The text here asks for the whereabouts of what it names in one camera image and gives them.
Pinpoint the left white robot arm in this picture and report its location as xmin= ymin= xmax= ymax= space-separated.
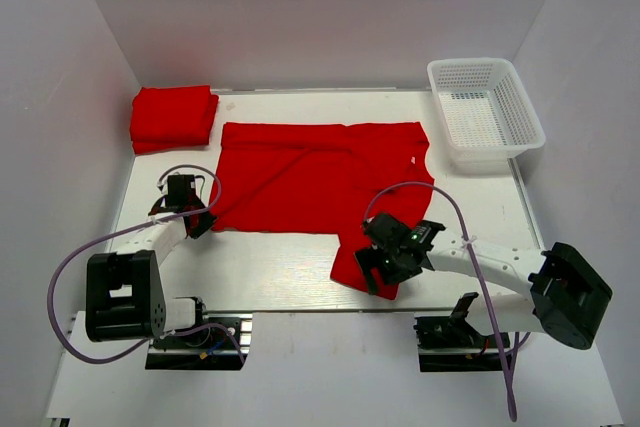
xmin=85 ymin=174 xmax=216 ymax=346

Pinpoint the folded red t shirt stack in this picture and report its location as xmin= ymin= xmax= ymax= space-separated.
xmin=129 ymin=85 xmax=219 ymax=155

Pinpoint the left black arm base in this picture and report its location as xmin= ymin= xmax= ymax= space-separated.
xmin=145 ymin=314 xmax=253 ymax=371

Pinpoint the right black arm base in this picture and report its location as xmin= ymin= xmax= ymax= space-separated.
xmin=413 ymin=316 xmax=502 ymax=373

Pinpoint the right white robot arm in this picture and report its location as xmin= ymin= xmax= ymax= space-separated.
xmin=354 ymin=213 xmax=613 ymax=350

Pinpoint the white plastic basket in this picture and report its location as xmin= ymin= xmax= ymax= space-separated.
xmin=427 ymin=57 xmax=546 ymax=165

